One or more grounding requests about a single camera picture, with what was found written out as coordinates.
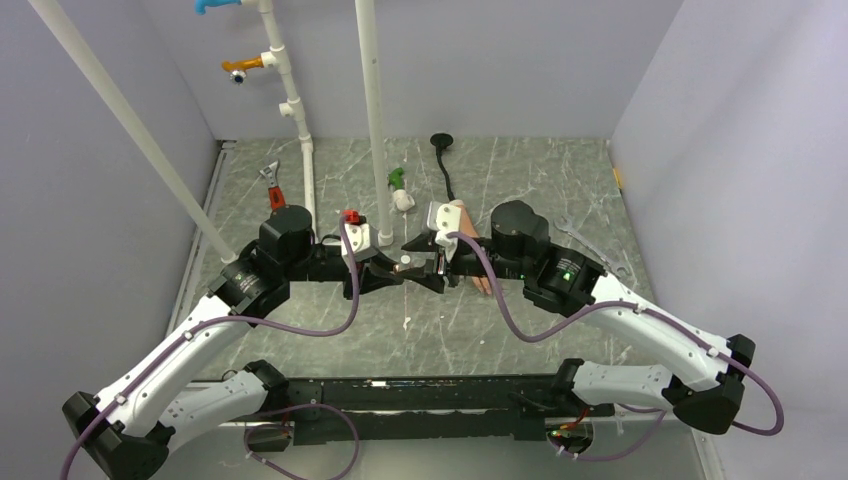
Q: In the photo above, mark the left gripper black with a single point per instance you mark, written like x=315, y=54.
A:
x=370, y=280

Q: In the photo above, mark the mannequin practice hand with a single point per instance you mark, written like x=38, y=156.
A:
x=467, y=227

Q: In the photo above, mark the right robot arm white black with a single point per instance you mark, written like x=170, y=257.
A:
x=697, y=375

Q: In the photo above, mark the orange tap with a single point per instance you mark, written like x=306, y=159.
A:
x=238, y=70

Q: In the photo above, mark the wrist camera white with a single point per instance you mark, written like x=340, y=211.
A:
x=442, y=219
x=362, y=239

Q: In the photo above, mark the white diagonal pole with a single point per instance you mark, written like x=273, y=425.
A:
x=69, y=37

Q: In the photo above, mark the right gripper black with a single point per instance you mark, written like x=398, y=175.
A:
x=419, y=274

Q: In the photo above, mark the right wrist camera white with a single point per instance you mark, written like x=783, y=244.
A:
x=442, y=219

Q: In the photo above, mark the green valve white fitting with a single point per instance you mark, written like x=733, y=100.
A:
x=402, y=199

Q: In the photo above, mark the silver open-end wrench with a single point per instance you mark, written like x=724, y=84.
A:
x=616, y=267

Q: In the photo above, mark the black flexible hand stand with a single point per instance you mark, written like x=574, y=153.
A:
x=441, y=141

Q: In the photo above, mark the red handled adjustable wrench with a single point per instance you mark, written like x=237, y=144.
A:
x=275, y=193

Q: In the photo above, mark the blue tap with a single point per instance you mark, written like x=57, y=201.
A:
x=202, y=6

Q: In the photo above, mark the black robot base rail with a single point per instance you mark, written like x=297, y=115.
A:
x=522, y=407

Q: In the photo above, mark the glitter nail polish bottle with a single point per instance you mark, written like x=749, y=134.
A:
x=404, y=265

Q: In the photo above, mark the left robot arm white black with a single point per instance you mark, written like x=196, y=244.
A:
x=130, y=427

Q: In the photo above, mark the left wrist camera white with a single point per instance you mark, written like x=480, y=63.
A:
x=362, y=239

